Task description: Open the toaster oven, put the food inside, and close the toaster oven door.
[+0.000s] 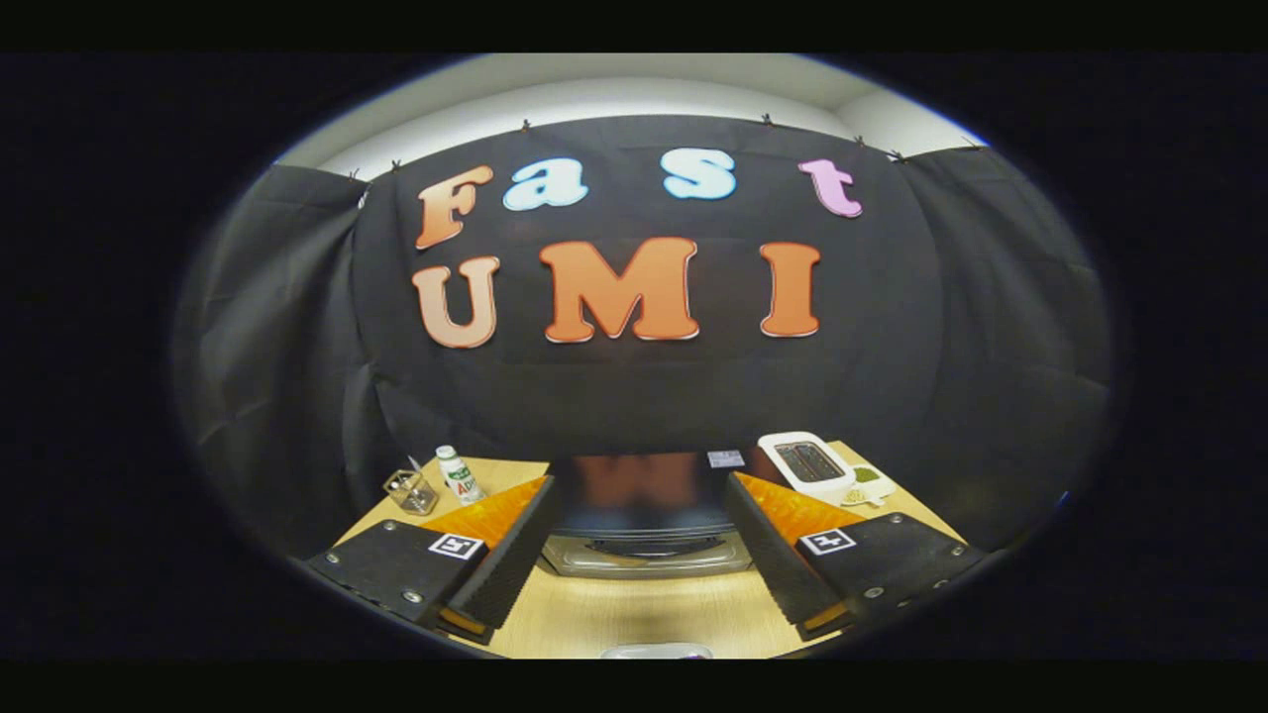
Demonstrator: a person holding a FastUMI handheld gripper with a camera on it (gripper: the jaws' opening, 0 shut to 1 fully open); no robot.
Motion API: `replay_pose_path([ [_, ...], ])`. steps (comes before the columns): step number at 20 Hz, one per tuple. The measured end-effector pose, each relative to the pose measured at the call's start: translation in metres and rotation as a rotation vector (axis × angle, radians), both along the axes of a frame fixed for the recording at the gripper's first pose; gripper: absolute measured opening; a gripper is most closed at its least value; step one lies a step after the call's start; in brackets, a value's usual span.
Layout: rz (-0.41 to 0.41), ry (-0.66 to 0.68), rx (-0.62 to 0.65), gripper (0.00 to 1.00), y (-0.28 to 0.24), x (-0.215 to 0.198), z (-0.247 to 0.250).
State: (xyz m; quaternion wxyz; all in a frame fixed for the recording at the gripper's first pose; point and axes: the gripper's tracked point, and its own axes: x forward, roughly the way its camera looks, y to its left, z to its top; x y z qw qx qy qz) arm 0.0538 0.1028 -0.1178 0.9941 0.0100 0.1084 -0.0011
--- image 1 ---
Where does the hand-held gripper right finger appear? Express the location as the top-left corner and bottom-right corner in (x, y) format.
(723, 472), (987, 643)

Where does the small white dish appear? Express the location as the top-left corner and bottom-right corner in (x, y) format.
(840, 463), (898, 508)

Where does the metal mesh utensil holder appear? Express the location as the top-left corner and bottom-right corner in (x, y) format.
(383, 458), (440, 516)

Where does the white bottle with green label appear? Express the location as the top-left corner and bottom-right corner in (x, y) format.
(436, 446), (486, 504)

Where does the white pop-up toaster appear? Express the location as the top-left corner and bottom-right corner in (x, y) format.
(758, 432), (858, 503)

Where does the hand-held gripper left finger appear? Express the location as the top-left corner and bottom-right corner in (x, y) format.
(305, 475), (559, 645)

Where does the white plate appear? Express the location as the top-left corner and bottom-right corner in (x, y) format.
(601, 643), (714, 660)

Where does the black toaster oven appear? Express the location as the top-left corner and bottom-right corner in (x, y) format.
(540, 451), (766, 580)

